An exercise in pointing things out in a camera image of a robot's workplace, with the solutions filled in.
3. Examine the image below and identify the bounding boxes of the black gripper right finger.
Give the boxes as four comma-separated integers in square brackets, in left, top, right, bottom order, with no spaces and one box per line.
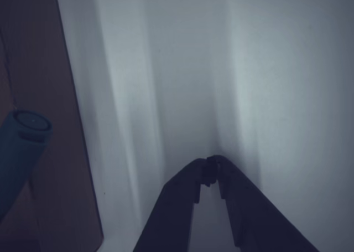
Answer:
[206,155,321,252]

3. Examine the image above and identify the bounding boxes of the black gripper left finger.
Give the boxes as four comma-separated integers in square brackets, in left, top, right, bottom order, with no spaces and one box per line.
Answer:
[132,157,209,252]

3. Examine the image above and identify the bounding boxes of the black marker with green cap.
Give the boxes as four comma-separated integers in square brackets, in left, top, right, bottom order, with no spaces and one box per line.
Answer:
[0,110,53,220]

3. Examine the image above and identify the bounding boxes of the open brown cardboard box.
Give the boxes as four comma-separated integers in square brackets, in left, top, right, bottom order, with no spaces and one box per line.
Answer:
[0,0,105,252]

